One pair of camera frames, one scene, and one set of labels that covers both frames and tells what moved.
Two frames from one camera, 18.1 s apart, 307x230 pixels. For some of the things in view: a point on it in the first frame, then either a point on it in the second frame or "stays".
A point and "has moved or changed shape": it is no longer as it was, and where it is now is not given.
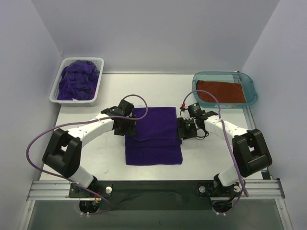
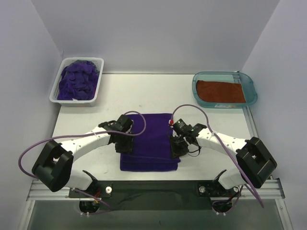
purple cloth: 156,142 has moved or changed shape
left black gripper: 129,128 → 123,146
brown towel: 225,92 stays
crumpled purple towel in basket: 78,81 stays
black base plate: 157,196 stays
